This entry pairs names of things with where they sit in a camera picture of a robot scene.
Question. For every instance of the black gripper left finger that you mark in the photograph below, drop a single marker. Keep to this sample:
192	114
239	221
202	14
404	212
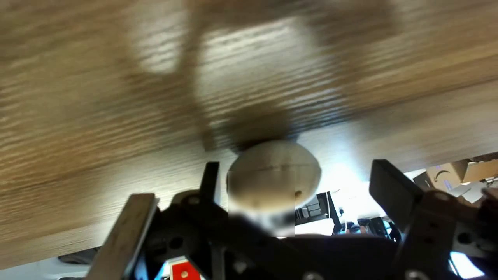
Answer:
209	184

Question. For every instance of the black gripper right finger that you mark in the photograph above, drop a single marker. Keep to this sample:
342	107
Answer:
398	194

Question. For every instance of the cardboard boxes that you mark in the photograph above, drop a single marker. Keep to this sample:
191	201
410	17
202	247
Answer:
463	177

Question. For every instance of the round tan wooden ball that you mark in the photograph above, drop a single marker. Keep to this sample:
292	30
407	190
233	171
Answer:
273	176

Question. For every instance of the red small box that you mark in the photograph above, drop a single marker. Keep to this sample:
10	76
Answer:
184	271

